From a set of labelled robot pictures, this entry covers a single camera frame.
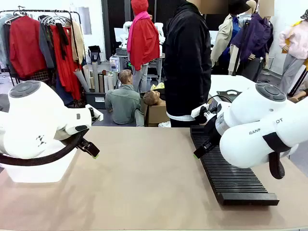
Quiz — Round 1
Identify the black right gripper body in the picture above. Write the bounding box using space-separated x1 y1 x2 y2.
202 121 221 149

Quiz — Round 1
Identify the black slotted PCB rack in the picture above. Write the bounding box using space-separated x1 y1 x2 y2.
190 125 280 206

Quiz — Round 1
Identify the dark storage crate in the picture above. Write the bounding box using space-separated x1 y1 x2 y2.
85 90 107 110

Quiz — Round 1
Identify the white table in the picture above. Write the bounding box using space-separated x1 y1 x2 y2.
209 74 258 106

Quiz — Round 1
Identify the seated mannequin in grey jacket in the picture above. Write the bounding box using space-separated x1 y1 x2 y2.
105 69 145 128

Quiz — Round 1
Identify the clear plastic bin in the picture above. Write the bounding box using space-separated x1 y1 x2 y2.
3 148 77 183

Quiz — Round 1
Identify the cardboard box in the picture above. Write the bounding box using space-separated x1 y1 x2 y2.
143 103 171 128

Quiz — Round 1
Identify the dark blue garment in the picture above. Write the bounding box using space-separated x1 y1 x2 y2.
51 72 75 108

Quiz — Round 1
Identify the wide grey paper roll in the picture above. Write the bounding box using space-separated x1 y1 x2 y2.
73 68 90 93

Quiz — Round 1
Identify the brown-haired mannequin head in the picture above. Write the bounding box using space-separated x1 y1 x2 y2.
143 90 167 106

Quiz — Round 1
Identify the tall grey paper roll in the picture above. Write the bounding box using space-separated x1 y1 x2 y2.
91 61 100 93

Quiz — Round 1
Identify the yellow cloth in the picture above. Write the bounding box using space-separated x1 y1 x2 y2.
150 81 166 90

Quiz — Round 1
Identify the beige paper roll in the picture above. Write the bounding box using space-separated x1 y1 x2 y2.
82 64 93 91

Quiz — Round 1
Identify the red dress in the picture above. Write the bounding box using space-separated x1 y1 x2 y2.
50 24 82 101

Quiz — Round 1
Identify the person in black jacket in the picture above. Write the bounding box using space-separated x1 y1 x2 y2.
163 0 212 128

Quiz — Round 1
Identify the black stand pole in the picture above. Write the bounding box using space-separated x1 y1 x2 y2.
232 20 250 77

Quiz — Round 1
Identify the computer tower with lights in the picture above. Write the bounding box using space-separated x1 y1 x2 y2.
109 55 121 72

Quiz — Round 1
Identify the checked garment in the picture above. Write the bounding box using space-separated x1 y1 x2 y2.
30 69 50 81

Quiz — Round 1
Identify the black open case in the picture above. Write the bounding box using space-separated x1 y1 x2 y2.
88 45 102 65

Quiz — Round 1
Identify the mannequin in beige trench coat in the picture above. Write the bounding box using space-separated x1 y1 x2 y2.
210 0 250 75

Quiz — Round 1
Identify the beige hanging garment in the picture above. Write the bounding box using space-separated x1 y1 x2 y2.
71 20 85 65

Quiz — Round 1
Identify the mannequin in purple jacket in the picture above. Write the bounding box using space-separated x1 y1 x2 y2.
231 0 274 82

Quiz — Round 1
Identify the black scarf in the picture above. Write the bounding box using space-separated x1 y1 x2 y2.
55 23 70 61

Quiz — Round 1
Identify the mannequin in red coat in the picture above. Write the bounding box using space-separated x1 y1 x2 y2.
127 0 161 93

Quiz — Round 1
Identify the red jacket on hanger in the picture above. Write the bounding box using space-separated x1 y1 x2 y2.
9 15 48 79

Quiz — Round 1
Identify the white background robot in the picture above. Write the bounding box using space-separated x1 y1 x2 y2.
119 21 167 49

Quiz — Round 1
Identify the mannequin in pink hoodie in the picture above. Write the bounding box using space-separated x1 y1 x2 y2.
279 9 308 96

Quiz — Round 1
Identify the pale grey hanging garment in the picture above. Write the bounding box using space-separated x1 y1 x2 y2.
0 13 12 70

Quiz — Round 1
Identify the black clothes rack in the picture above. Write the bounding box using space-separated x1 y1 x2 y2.
0 9 83 73

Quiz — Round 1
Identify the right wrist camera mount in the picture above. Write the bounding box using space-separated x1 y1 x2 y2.
191 100 223 124

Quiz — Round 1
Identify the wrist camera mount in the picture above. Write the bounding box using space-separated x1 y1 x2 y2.
191 100 223 124
86 104 104 123

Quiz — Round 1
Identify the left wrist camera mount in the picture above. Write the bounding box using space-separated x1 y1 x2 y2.
86 104 104 123

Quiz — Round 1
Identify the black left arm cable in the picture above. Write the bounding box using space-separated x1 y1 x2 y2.
0 128 90 167

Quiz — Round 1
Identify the grey wall panel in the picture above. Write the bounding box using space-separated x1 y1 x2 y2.
79 6 92 36

